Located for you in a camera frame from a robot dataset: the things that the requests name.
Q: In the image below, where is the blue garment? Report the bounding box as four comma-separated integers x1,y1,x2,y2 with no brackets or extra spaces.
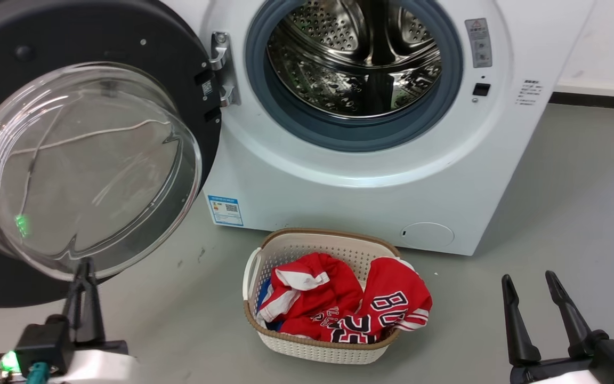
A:
261,280,285,331

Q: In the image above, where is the metal door hinge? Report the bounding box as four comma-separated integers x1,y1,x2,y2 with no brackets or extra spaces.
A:
209,31,241,107

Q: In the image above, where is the white front-load washing machine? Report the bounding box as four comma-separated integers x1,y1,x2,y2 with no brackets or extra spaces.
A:
158,0,598,257

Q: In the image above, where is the round white filter cover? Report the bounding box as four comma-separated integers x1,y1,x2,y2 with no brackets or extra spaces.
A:
400,222,455,249

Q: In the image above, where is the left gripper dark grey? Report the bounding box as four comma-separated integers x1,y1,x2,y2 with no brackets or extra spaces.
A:
63,258,129,357

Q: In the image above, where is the red jersey with white trim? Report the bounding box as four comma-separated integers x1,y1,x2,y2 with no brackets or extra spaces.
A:
258,253,363,338

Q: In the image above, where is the cream plastic laundry basket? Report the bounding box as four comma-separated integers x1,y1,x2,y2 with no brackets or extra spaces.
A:
242,228,409,365

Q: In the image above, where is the black round glass washer door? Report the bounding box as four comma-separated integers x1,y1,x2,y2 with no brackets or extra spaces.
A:
0,0,222,308

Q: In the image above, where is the teal left camera connector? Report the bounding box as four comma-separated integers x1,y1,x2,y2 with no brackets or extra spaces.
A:
26,362,52,384

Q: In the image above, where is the grey warning sticker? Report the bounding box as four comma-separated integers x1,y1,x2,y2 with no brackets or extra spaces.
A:
465,18,493,69

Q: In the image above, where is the steel washer drum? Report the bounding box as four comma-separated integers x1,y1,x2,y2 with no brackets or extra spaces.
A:
267,0,443,119

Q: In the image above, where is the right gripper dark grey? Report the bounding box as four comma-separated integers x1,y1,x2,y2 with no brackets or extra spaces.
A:
502,270,610,384

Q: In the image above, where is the blue energy label sticker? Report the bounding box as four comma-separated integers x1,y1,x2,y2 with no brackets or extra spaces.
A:
207,195,244,227

